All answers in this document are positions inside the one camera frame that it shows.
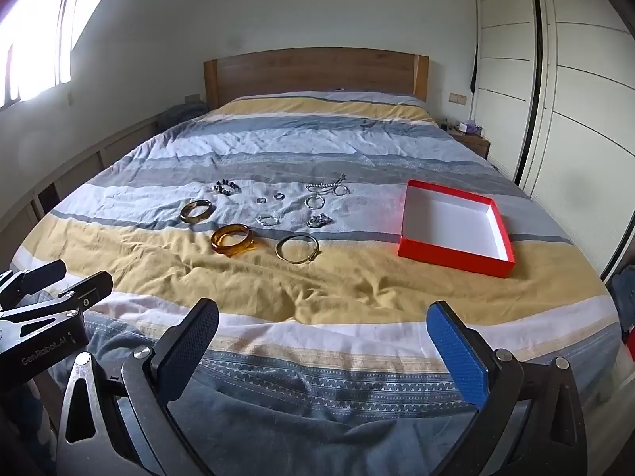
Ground bed with striped duvet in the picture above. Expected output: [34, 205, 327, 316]
[0, 90, 623, 476]

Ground wooden headboard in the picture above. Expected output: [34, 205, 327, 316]
[203, 48, 430, 110]

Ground window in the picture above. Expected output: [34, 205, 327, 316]
[0, 0, 83, 107]

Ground amber bangle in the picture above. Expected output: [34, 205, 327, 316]
[210, 223, 259, 257]

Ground white wardrobe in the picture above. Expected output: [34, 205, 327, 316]
[469, 0, 635, 278]

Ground low wooden wall cabinet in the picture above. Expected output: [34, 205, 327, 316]
[0, 109, 160, 239]

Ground brown bangle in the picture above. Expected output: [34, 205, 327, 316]
[179, 199, 215, 224]

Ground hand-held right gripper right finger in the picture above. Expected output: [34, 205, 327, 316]
[427, 300, 589, 476]

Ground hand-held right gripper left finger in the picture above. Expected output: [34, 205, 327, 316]
[54, 297, 221, 476]

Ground silver thin bangles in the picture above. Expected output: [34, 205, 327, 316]
[275, 234, 321, 263]

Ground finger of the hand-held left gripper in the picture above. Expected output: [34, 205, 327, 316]
[0, 259, 67, 308]
[0, 271, 114, 331]

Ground red shallow box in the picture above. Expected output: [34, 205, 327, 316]
[397, 179, 517, 278]

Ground wooden nightstand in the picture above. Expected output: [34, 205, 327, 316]
[449, 131, 492, 159]

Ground blue jeans pile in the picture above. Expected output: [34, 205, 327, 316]
[608, 265, 635, 318]

